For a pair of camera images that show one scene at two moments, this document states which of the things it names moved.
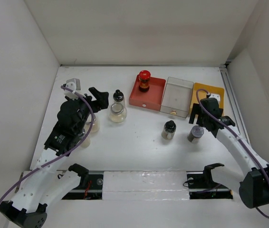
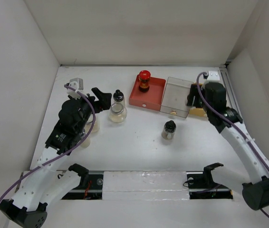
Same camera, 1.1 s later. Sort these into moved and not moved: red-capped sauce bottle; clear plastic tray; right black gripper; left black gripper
Moved: right black gripper
Not moved: red-capped sauce bottle; left black gripper; clear plastic tray
